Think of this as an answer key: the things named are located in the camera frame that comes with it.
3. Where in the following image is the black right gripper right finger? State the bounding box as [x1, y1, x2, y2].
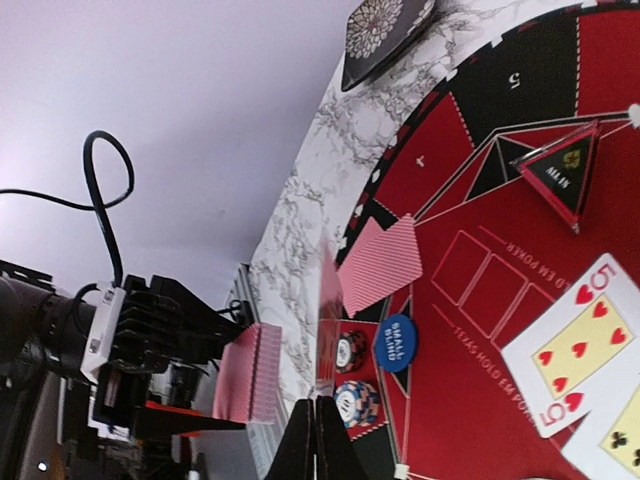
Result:
[316, 396, 368, 480]

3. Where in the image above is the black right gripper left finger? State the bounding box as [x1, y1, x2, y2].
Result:
[265, 399, 315, 480]

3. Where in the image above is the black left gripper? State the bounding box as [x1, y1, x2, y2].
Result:
[0, 260, 251, 480]

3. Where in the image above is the white blue poker chip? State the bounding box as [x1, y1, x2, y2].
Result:
[334, 380, 381, 429]

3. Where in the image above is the red playing card deck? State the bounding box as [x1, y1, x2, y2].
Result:
[212, 323, 282, 424]

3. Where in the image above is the red brown poker chip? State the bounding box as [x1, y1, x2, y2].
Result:
[336, 330, 367, 374]

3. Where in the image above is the blue small blind button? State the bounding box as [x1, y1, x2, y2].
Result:
[375, 314, 418, 373]

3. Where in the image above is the five of hearts card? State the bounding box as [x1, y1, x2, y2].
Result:
[502, 253, 639, 438]

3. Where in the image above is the face up playing card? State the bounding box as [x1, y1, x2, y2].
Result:
[562, 385, 639, 480]

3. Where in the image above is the triangular all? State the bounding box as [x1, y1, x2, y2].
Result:
[510, 120, 601, 234]

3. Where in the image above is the orange object beyond table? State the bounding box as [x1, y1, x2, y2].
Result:
[145, 402, 246, 426]

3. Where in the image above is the round red black poker mat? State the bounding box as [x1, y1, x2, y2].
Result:
[338, 1, 639, 479]

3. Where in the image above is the black floral box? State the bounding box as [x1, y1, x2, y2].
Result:
[341, 0, 437, 92]

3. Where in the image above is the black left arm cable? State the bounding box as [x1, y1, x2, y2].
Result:
[0, 130, 136, 291]

